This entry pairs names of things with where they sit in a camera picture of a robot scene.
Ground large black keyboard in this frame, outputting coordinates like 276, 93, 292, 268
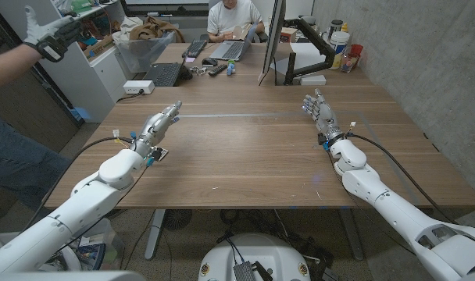
142, 62, 183, 87

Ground flat white box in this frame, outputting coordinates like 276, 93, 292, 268
299, 74, 327, 87

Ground grey table leg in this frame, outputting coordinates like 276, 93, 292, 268
337, 208, 365, 261
144, 208, 167, 261

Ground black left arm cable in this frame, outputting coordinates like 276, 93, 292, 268
24, 135, 135, 235

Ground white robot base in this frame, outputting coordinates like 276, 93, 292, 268
197, 233, 312, 281

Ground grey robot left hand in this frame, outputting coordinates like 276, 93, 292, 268
130, 100, 183, 159

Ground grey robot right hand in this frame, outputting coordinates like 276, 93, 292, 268
302, 87, 345, 144

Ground clear plastic cup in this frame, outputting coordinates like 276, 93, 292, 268
340, 53, 358, 74

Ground black framed whiteboard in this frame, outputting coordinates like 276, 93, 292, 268
120, 0, 211, 17

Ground operator bare forearm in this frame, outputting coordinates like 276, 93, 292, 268
0, 42, 43, 93

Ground small black keyboard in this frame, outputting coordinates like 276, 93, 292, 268
181, 39, 209, 59

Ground white paper sheet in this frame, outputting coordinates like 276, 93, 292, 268
269, 41, 327, 76

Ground brown jacket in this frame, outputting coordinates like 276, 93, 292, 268
128, 16, 186, 43

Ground long grey tape strip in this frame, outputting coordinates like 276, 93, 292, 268
177, 112, 363, 119

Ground black round fan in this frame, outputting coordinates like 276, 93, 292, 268
162, 208, 194, 232

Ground operator hand white glove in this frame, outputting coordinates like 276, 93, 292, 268
23, 5, 82, 63

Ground black remote control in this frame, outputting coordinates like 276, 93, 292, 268
207, 63, 228, 77

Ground black computer monitor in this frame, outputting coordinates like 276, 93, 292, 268
259, 0, 288, 75

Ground brown small box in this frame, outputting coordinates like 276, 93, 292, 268
279, 27, 298, 44

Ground clear plastic bin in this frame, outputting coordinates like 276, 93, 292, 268
115, 30, 177, 74

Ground white cabinet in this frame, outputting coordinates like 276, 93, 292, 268
0, 0, 131, 124

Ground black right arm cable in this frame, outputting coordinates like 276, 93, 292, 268
346, 132, 455, 226

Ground green box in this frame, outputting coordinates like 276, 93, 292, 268
70, 0, 93, 13

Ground grey laptop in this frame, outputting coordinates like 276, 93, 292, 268
212, 23, 259, 62

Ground dark can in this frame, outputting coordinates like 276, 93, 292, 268
329, 19, 345, 38

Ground clear storage bin with items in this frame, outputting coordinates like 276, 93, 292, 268
45, 217, 126, 273

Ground operator body blue jeans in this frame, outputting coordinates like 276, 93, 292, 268
0, 101, 73, 235

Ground seated person white t-shirt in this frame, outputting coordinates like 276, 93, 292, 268
206, 0, 266, 43

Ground cardboard box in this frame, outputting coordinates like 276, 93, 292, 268
82, 34, 116, 59

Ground white bag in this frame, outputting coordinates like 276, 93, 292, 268
111, 16, 144, 44

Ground white plastic tub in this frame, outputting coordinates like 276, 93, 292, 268
329, 30, 352, 71

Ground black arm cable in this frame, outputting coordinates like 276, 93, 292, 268
24, 135, 135, 235
346, 132, 455, 226

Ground white power strip box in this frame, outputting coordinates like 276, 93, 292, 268
123, 79, 155, 95

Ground grey finned module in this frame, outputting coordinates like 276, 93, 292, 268
232, 261, 258, 281

